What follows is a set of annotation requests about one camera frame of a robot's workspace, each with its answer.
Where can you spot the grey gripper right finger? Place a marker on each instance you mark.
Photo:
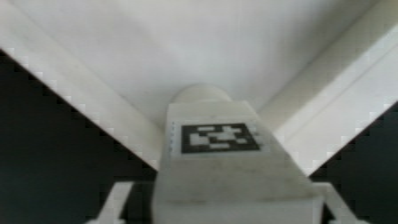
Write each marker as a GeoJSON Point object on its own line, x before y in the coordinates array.
{"type": "Point", "coordinates": [336, 205]}

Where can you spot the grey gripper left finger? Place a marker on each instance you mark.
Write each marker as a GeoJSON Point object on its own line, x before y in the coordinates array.
{"type": "Point", "coordinates": [125, 208]}

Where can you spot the white U-shaped fence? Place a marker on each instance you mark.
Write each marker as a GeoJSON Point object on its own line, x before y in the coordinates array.
{"type": "Point", "coordinates": [347, 116]}

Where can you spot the white square table top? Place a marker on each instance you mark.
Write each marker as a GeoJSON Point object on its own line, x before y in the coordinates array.
{"type": "Point", "coordinates": [120, 51]}

